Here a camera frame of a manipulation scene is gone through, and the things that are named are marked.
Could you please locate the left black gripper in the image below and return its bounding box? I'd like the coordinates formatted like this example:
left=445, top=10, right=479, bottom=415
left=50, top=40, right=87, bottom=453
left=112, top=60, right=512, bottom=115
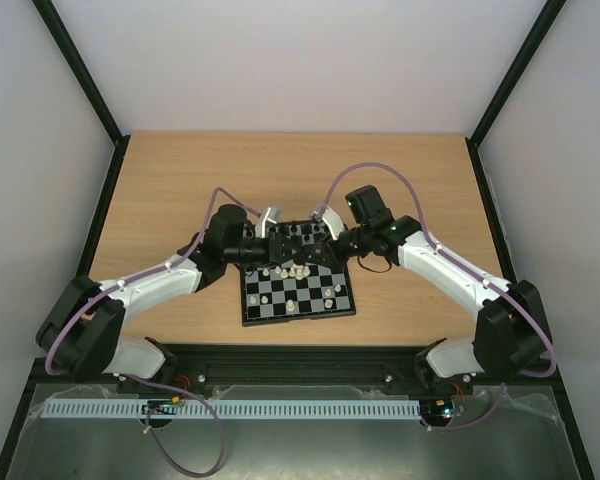
left=226, top=233, right=307, bottom=268

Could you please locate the black magnetic chess board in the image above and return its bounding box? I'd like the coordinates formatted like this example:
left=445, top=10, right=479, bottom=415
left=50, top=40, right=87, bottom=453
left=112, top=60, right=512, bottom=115
left=237, top=218, right=357, bottom=328

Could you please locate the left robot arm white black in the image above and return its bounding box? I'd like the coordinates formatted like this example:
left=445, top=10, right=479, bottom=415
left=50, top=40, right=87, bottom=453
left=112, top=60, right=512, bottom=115
left=35, top=204, right=301, bottom=382

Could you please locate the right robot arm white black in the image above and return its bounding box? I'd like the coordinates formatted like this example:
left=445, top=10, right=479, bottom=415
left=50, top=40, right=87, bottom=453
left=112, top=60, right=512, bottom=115
left=313, top=185, right=557, bottom=392

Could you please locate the black chess piece row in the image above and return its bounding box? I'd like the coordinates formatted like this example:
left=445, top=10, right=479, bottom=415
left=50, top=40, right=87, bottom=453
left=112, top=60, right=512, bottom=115
left=273, top=221, right=325, bottom=244

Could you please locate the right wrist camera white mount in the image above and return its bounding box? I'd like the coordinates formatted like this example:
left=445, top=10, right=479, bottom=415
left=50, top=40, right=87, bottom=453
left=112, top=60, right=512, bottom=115
left=311, top=204, right=345, bottom=240

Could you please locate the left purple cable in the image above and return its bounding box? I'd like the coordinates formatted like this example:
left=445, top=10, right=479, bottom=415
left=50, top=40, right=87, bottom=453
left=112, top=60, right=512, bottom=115
left=44, top=187, right=227, bottom=476

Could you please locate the purple cable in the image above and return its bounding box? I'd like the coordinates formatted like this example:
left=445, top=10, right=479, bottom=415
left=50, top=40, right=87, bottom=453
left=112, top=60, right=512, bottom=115
left=44, top=187, right=227, bottom=476
left=319, top=162, right=560, bottom=432

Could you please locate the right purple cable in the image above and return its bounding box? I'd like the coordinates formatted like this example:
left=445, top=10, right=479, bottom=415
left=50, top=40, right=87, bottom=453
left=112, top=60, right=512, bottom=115
left=319, top=162, right=560, bottom=432

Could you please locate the black aluminium frame rail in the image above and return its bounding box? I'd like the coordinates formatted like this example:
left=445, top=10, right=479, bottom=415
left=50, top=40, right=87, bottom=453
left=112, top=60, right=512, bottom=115
left=29, top=342, right=561, bottom=396

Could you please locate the light blue slotted cable duct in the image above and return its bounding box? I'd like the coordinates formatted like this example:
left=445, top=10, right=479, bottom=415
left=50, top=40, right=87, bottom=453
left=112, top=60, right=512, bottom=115
left=41, top=399, right=421, bottom=421

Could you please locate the left frame post black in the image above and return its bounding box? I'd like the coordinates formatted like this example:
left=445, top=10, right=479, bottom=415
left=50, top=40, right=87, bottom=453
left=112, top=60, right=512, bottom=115
left=32, top=0, right=130, bottom=146

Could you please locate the frame post black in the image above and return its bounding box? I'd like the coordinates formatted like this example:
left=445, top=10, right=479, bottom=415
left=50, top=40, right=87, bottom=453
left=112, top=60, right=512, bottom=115
left=32, top=0, right=130, bottom=146
left=468, top=0, right=567, bottom=146

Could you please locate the right frame post black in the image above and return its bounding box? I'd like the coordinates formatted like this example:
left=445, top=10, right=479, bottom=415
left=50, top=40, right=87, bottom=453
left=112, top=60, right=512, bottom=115
left=468, top=0, right=567, bottom=146

